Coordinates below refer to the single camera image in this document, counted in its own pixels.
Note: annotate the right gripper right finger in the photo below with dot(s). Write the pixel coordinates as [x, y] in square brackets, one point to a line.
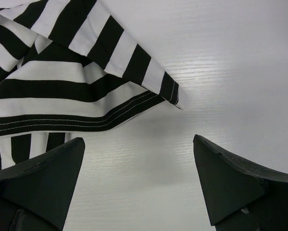
[240, 195]

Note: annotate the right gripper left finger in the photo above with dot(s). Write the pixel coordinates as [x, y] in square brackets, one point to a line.
[35, 195]

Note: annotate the black white striped tank top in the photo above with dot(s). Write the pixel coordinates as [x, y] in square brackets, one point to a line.
[68, 66]

